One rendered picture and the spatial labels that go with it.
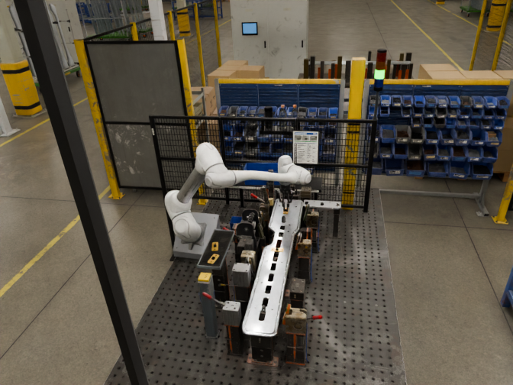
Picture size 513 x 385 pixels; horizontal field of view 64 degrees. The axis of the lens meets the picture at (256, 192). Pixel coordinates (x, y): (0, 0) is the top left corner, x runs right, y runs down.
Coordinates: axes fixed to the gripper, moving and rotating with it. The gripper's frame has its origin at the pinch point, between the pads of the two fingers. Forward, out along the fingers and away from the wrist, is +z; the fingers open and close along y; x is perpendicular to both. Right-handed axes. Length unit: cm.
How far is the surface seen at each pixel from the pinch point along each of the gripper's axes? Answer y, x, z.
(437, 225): 151, 148, 106
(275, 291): 4, -85, 5
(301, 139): 7, 54, -32
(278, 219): -4.4, -10.6, 4.9
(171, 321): -63, -90, 35
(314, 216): 22.3, -8.3, 1.9
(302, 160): 8, 54, -13
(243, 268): -15, -81, -6
